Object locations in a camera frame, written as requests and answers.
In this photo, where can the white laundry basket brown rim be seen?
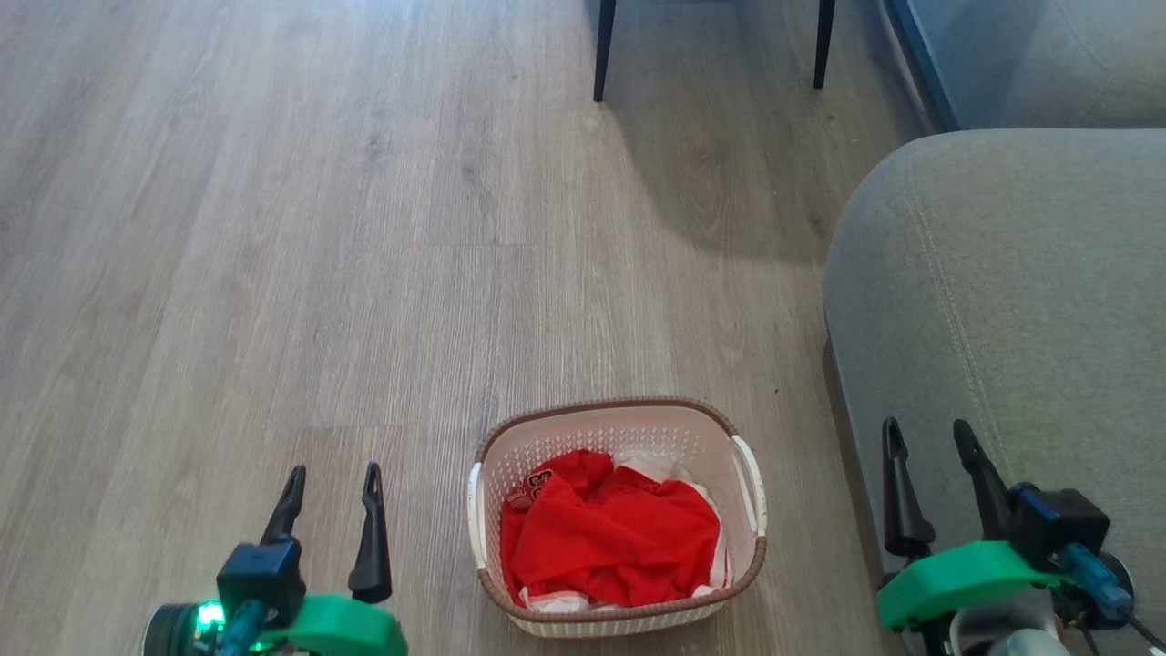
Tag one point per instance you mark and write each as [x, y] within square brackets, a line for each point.
[619, 428]

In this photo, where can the red garment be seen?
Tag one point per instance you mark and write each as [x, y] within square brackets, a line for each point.
[615, 538]

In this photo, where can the white garment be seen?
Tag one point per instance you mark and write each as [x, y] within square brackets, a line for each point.
[660, 466]

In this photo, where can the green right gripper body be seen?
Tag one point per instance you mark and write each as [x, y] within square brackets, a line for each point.
[966, 579]

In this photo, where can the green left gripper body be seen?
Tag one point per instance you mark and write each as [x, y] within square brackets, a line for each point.
[342, 629]

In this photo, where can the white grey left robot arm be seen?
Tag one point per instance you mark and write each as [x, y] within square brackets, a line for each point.
[173, 630]

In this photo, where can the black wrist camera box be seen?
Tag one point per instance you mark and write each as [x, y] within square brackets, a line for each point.
[1057, 524]
[262, 579]

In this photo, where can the grey fabric sofa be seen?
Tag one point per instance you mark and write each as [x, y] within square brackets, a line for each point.
[1020, 319]

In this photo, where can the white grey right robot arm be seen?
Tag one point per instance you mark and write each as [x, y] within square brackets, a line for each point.
[1011, 638]

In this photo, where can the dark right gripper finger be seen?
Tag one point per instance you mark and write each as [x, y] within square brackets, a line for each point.
[988, 483]
[902, 501]

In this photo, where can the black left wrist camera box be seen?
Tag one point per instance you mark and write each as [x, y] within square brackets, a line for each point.
[262, 579]

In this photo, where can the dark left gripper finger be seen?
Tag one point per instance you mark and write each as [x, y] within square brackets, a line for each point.
[372, 547]
[288, 510]

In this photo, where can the grey sofa section blue base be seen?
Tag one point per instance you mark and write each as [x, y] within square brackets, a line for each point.
[1057, 55]

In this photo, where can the black furniture leg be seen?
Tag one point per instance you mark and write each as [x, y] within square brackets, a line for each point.
[823, 41]
[604, 50]

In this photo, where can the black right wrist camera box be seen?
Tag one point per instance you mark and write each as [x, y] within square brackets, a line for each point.
[1057, 524]

